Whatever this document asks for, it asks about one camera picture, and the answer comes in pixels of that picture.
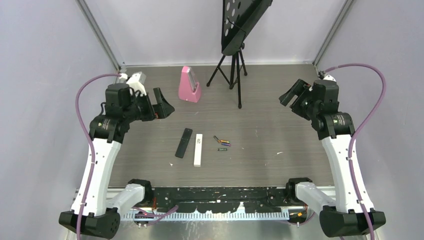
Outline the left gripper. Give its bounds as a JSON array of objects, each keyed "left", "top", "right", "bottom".
[{"left": 123, "top": 87, "right": 174, "bottom": 123}]

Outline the white remote control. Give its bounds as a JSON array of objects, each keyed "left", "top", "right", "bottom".
[{"left": 193, "top": 133, "right": 203, "bottom": 167}]

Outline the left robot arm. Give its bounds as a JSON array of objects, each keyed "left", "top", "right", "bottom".
[{"left": 58, "top": 83, "right": 175, "bottom": 239}]

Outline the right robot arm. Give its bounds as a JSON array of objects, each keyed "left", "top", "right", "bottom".
[{"left": 279, "top": 79, "right": 386, "bottom": 238}]

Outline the black remote control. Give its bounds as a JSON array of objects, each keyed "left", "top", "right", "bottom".
[{"left": 175, "top": 128, "right": 193, "bottom": 159}]

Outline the pink metronome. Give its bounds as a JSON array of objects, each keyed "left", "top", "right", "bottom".
[{"left": 178, "top": 66, "right": 202, "bottom": 103}]

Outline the black music stand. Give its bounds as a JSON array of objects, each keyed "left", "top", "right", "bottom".
[{"left": 206, "top": 0, "right": 273, "bottom": 109}]

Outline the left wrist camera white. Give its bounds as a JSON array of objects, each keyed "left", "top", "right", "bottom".
[{"left": 126, "top": 71, "right": 147, "bottom": 96}]

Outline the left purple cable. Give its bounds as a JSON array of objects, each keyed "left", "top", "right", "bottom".
[{"left": 74, "top": 72, "right": 128, "bottom": 240}]

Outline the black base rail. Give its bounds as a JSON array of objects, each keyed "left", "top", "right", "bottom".
[{"left": 138, "top": 186, "right": 300, "bottom": 214}]

